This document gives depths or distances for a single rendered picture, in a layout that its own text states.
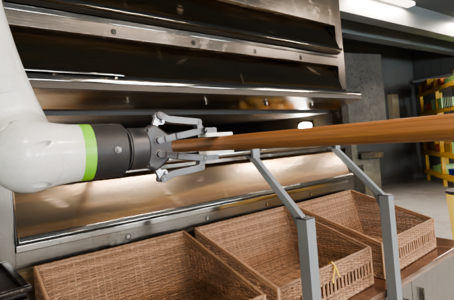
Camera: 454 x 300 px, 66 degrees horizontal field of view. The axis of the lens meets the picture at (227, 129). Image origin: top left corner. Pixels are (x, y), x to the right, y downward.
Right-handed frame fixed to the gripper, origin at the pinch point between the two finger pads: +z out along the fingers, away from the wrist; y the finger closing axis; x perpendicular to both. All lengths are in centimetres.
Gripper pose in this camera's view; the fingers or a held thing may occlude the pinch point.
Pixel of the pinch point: (216, 143)
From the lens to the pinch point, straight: 74.1
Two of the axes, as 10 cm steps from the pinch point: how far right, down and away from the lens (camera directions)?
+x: 6.1, -0.7, -7.9
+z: 7.9, -0.3, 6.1
